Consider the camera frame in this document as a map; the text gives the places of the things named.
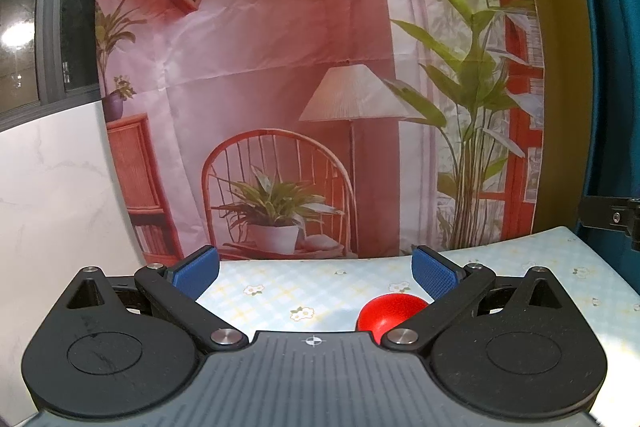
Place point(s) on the printed backdrop cloth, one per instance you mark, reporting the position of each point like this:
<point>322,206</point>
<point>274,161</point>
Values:
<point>300,57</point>

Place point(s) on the floral checked tablecloth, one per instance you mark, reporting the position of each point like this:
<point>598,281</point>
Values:
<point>300,287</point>

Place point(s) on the red plastic bowl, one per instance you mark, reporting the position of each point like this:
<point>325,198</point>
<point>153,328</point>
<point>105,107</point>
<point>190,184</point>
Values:
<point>387,314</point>

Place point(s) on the teal curtain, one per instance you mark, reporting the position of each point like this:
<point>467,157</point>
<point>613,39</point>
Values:
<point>615,57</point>

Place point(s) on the dark window frame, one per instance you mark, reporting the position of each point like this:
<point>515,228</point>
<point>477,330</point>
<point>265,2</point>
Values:
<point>50,7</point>

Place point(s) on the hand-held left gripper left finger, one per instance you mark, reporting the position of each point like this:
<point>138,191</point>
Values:
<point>195,272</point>

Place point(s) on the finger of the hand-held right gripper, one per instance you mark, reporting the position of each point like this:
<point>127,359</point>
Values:
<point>600,213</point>

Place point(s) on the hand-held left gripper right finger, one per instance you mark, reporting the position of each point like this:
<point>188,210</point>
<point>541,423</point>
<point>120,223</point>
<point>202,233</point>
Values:
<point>434,274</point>

